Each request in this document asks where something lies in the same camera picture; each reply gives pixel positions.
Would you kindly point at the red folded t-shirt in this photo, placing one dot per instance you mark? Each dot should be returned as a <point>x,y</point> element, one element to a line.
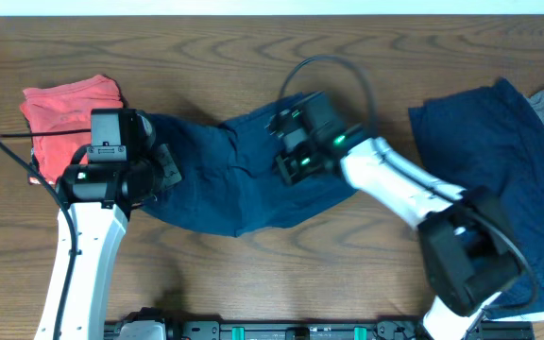
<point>60,118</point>

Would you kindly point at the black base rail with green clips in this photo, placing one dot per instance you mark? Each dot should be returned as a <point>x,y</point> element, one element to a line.
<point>150,323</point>

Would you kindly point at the black folded printed shirt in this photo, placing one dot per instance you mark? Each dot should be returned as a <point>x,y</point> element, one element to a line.
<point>31,179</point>

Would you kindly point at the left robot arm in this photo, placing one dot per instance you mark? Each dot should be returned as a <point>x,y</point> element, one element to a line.
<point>96,200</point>

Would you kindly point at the dark navy garment pile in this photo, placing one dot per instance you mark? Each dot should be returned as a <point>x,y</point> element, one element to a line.
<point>491,137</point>

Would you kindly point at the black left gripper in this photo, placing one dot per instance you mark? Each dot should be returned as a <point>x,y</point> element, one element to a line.
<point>171,174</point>

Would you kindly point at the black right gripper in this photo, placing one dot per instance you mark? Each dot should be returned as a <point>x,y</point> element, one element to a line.
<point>288,170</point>

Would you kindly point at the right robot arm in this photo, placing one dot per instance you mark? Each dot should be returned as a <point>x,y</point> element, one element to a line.
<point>464,236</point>

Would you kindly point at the dark navy denim shorts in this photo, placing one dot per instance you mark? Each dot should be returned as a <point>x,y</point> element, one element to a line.
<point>230,183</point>

